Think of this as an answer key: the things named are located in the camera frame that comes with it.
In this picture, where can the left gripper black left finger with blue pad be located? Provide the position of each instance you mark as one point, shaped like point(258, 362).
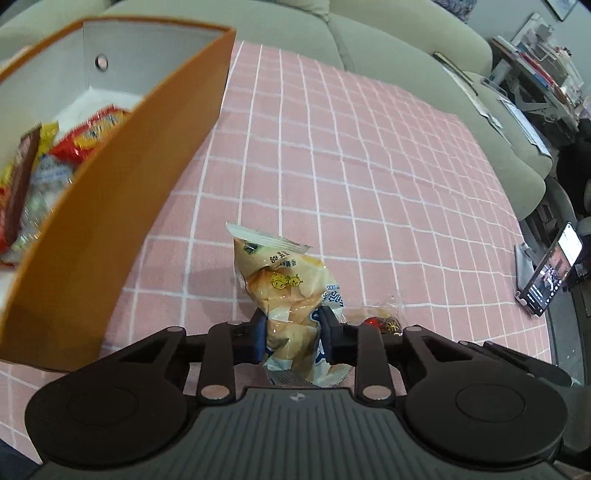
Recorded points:
point(135, 403)

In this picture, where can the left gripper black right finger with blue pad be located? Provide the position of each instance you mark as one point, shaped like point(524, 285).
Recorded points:
point(460, 404)

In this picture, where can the cream bread bag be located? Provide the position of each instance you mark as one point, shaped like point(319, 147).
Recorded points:
point(290, 287)

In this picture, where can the red cartoon snack packet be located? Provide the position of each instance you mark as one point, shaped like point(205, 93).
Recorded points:
point(77, 145)

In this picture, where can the brown chocolate bar wrapper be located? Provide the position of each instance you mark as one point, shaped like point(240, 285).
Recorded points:
point(15, 179)

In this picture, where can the white stick snack packet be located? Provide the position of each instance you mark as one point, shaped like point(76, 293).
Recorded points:
point(48, 182)

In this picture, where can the yellow snack packet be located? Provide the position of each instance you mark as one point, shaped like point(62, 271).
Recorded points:
point(47, 133)

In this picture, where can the smartphone on stand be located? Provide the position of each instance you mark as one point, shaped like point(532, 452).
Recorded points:
point(538, 279)

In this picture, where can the clear red candy packet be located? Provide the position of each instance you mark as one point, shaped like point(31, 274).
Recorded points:
point(389, 316)

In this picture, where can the pink checkered tablecloth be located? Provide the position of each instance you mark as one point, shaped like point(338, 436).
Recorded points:
point(395, 197)

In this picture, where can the person in black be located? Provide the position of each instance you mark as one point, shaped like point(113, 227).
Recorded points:
point(573, 170)

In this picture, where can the orange cardboard box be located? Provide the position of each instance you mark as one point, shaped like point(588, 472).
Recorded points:
point(170, 74)

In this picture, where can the papers on sofa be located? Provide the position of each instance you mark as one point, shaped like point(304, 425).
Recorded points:
point(501, 113)

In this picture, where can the cluttered desk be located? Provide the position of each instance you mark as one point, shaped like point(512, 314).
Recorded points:
point(539, 76)

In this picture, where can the beige sofa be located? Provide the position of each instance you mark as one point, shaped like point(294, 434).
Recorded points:
point(391, 41)

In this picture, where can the blue white art canvas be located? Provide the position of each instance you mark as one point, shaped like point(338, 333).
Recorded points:
point(462, 9)

